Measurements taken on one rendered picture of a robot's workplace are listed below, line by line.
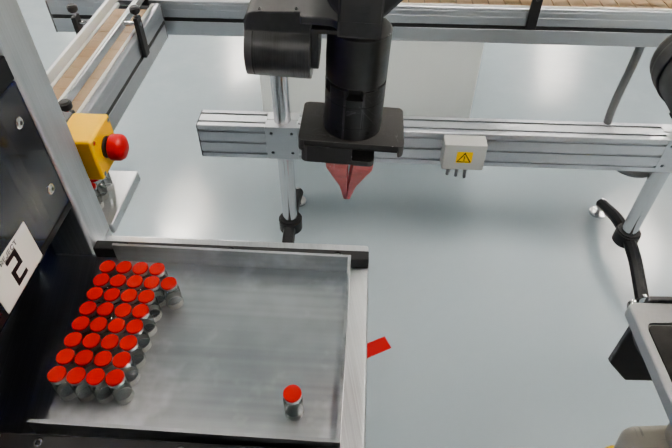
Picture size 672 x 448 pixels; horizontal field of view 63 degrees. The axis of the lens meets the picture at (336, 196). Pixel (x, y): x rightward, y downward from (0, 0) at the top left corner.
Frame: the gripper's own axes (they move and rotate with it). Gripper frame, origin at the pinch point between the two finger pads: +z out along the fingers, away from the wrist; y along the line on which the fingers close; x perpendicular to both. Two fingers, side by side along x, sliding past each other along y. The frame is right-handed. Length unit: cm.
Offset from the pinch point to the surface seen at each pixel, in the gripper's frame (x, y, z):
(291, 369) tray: 10.8, 5.2, 20.8
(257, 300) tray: 0.9, 11.1, 21.1
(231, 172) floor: -125, 48, 112
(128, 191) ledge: -19.9, 36.2, 22.8
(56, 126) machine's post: -9.0, 37.0, 1.4
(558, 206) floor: -113, -83, 106
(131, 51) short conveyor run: -58, 48, 19
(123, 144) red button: -16.8, 33.1, 10.0
